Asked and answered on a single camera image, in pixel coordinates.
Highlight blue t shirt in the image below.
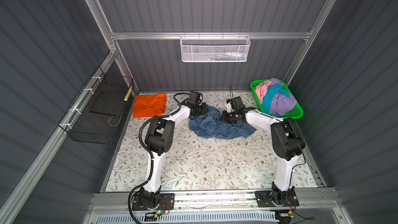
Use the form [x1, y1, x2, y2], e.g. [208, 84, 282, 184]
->
[189, 106, 256, 140]

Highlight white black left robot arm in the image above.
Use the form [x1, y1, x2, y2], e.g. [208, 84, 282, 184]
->
[137, 91, 208, 209]

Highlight white slotted cable duct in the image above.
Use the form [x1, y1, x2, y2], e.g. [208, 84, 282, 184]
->
[94, 211, 279, 224]

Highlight white wire mesh basket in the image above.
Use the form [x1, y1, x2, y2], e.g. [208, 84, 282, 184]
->
[179, 35, 251, 63]

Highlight teal t shirt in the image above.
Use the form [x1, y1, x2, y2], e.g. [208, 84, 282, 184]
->
[262, 85, 296, 116]

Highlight yellow marker pen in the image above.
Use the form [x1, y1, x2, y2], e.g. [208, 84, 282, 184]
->
[124, 87, 133, 102]

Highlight purple t shirt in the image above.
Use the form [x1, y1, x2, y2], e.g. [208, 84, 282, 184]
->
[268, 78, 297, 116]

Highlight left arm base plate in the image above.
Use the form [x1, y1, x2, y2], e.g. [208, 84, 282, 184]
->
[131, 191, 175, 211]

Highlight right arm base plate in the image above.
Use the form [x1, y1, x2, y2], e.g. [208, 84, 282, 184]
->
[255, 188, 300, 208]

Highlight folded orange t shirt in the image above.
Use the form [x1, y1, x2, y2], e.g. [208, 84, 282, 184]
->
[132, 93, 167, 118]

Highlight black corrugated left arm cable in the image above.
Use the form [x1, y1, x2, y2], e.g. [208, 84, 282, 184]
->
[128, 92, 190, 224]

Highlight aluminium mounting rail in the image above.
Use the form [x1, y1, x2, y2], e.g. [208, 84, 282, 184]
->
[89, 187, 342, 213]

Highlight green plastic laundry basket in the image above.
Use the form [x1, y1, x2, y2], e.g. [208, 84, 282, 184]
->
[250, 79, 304, 119]

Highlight pink t shirt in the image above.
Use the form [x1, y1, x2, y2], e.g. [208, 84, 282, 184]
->
[255, 80, 272, 104]

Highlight items in white basket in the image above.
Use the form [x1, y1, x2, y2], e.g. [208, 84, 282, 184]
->
[203, 52, 247, 62]

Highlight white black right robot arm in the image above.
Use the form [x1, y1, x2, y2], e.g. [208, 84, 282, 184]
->
[222, 96, 305, 207]

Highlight black wire cage basket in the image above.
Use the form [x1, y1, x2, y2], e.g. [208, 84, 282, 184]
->
[59, 69, 134, 145]

